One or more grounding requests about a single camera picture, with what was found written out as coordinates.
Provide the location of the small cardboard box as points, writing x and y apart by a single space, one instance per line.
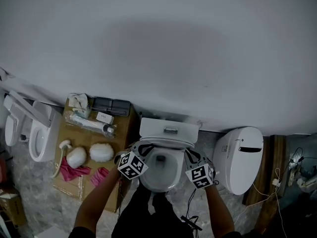
13 209

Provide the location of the white tube in plastic bag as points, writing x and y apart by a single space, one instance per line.
86 123

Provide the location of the person's right forearm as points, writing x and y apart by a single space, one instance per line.
220 207

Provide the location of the white toilet with tank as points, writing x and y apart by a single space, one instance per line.
153 126

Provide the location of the small white box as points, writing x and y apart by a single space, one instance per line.
104 117

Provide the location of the person's left forearm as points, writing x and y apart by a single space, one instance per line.
96 202

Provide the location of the pink cloth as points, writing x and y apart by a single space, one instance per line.
99 176
71 171

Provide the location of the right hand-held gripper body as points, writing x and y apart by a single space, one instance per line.
200 176

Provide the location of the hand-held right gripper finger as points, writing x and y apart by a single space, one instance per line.
201 156
189 161

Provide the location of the red object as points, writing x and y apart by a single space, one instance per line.
2 170

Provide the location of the black plastic tray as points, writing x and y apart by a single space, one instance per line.
111 105

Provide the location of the person's black shirt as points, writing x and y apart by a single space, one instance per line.
83 233

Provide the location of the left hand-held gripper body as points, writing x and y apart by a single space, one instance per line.
131 165

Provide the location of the raised white toilet lid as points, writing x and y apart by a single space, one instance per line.
168 142

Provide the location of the white flat panel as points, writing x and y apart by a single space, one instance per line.
52 232

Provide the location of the large cardboard box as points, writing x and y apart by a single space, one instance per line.
79 137

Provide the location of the white toilet with raised lid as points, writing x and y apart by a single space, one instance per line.
50 137

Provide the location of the white crumpled rag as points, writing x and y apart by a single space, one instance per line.
78 100

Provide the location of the white rounded smart toilet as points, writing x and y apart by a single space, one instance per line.
235 165

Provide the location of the white fluffy mop pad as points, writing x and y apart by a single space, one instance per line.
76 157
101 152

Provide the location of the person's black trousers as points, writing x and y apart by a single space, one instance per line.
148 222

